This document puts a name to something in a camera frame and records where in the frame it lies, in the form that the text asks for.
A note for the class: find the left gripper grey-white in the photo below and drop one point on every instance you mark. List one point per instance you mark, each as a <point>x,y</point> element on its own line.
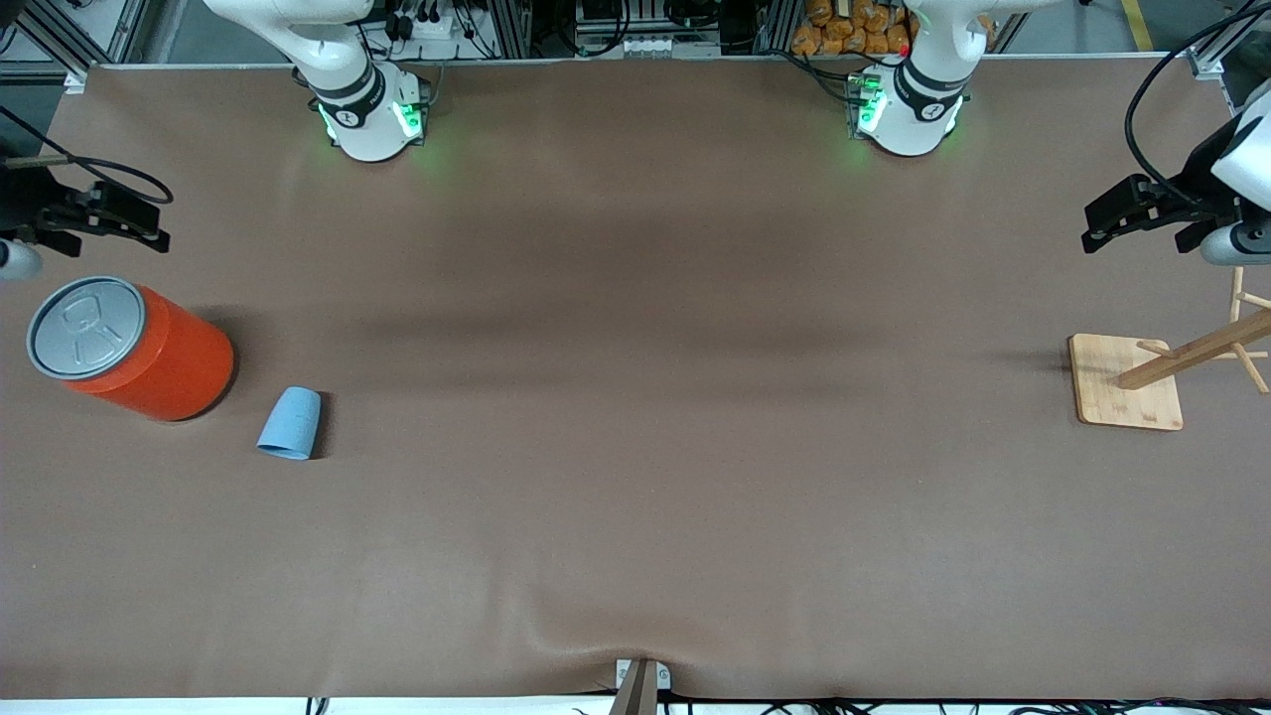
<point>1198,195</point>

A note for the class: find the grey metal table clamp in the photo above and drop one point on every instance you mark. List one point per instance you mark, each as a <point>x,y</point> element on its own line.
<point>640,685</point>

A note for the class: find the white terminal strip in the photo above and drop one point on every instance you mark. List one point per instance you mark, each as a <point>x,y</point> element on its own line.
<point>665,46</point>

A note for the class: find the light blue plastic cup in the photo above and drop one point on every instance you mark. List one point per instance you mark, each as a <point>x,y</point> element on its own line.
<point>291,424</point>

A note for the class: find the white power strip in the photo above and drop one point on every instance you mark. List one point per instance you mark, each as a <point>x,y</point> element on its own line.
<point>432,25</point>

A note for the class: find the aluminium frame profile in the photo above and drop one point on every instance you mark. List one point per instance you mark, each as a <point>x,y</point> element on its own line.
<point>60,35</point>
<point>1236,70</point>

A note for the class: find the right gripper grey-white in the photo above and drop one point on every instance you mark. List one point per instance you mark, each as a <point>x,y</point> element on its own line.
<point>27,204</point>

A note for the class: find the brown table mat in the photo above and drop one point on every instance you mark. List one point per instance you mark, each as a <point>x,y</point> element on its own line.
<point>635,397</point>

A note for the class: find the orange packaged snacks pile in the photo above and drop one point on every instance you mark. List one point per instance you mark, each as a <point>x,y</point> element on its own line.
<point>844,30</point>

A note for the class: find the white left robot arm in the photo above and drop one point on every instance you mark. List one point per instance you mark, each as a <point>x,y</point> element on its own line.
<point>909,119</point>

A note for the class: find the orange can with grey lid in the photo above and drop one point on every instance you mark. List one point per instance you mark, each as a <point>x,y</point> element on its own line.
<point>159,362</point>

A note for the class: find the wooden cup rack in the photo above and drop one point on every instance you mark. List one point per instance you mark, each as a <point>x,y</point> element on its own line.
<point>1127,382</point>

